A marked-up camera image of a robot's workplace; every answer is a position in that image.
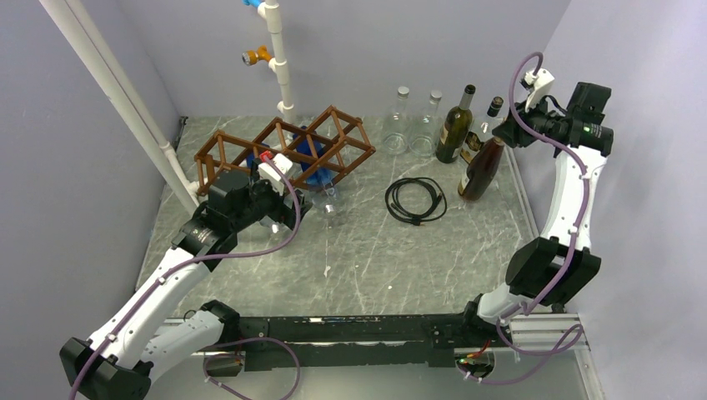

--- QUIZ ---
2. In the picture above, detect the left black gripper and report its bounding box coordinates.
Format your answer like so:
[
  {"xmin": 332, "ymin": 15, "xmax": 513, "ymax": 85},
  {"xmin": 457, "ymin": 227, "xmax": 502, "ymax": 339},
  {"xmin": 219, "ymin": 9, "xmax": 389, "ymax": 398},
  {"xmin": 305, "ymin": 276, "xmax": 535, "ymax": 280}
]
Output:
[{"xmin": 231, "ymin": 158, "xmax": 311, "ymax": 232}]

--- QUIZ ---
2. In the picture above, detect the clear bottle black cap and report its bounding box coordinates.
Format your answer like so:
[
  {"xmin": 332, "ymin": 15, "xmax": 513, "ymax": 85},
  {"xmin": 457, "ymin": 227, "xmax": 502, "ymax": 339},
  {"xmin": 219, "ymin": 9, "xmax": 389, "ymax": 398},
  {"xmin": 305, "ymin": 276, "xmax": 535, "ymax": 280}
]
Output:
[{"xmin": 460, "ymin": 96, "xmax": 504, "ymax": 164}]

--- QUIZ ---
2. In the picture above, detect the dark bottle gold foil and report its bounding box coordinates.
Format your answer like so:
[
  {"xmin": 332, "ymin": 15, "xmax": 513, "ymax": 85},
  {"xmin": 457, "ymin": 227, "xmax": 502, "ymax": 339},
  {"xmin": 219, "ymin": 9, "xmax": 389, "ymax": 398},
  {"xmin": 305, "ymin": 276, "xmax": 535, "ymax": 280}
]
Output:
[{"xmin": 458, "ymin": 136, "xmax": 505, "ymax": 202}]

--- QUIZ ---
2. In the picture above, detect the olive green bottle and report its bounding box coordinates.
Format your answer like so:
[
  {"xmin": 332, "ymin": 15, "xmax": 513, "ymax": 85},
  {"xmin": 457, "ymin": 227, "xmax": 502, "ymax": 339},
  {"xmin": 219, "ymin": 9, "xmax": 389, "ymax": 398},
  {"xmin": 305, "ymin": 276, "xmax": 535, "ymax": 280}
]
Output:
[{"xmin": 434, "ymin": 84, "xmax": 476, "ymax": 164}]

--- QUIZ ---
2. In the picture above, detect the clear glass bottle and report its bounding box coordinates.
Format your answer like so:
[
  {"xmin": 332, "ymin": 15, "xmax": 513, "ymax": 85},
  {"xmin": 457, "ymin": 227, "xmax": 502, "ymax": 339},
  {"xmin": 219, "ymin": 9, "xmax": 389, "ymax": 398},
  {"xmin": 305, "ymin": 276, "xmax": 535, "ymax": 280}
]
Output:
[
  {"xmin": 409, "ymin": 89, "xmax": 443, "ymax": 158},
  {"xmin": 382, "ymin": 86, "xmax": 409, "ymax": 155}
]

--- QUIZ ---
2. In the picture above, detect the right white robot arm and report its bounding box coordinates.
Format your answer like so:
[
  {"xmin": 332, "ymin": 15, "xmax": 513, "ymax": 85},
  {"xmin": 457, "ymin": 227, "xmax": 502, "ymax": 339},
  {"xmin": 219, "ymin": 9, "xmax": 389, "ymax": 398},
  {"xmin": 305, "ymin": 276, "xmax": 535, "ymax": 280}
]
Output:
[{"xmin": 459, "ymin": 82, "xmax": 614, "ymax": 346}]

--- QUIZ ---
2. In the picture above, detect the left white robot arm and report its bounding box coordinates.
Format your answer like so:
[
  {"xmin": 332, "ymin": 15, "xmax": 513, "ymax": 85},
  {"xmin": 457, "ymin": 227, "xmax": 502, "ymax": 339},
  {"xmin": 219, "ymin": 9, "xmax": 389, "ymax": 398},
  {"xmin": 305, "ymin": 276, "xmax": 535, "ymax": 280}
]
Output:
[{"xmin": 60, "ymin": 171, "xmax": 309, "ymax": 399}]

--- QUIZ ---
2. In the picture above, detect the brown wooden wine rack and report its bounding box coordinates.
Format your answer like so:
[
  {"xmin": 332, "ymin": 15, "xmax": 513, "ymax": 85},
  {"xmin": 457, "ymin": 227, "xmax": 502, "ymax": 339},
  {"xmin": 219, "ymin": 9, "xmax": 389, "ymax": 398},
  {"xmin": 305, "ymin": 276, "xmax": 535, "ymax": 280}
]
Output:
[{"xmin": 193, "ymin": 105, "xmax": 376, "ymax": 197}]

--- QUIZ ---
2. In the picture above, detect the orange pipe fitting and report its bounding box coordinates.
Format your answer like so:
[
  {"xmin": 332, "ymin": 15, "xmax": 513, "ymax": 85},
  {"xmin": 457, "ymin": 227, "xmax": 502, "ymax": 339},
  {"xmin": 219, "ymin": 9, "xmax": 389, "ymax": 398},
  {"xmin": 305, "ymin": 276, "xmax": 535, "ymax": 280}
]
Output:
[{"xmin": 242, "ymin": 45, "xmax": 273, "ymax": 66}]

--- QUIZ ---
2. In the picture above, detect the white pvc pipe stand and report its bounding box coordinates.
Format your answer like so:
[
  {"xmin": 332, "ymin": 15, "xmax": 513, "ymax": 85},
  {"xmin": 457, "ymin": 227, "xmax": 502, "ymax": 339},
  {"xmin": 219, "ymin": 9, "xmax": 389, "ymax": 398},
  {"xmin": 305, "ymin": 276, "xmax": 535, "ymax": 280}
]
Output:
[{"xmin": 243, "ymin": 0, "xmax": 296, "ymax": 123}]

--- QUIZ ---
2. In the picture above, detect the white diagonal pole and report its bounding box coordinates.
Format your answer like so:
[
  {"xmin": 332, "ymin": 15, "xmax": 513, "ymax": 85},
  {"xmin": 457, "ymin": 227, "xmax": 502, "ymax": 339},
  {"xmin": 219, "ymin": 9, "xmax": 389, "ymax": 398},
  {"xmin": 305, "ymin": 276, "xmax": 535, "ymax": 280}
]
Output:
[{"xmin": 41, "ymin": 1, "xmax": 198, "ymax": 213}]

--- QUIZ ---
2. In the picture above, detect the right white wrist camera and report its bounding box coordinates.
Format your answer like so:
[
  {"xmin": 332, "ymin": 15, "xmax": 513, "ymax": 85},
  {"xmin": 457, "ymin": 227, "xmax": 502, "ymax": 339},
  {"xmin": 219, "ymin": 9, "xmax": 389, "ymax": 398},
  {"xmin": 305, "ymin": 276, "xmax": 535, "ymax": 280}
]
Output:
[{"xmin": 521, "ymin": 67, "xmax": 554, "ymax": 113}]

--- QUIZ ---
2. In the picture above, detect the coiled black cable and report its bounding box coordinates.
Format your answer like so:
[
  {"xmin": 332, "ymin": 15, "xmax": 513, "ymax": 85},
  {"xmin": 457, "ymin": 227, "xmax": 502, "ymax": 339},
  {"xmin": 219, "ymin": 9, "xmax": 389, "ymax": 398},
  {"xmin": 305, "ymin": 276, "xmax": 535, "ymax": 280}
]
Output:
[{"xmin": 384, "ymin": 176, "xmax": 448, "ymax": 227}]

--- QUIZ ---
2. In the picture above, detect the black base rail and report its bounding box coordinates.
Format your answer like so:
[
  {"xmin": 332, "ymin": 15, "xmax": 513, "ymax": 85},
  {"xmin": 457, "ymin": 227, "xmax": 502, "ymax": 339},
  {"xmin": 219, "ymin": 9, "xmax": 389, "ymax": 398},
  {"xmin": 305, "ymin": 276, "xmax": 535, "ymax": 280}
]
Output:
[{"xmin": 205, "ymin": 312, "xmax": 500, "ymax": 372}]

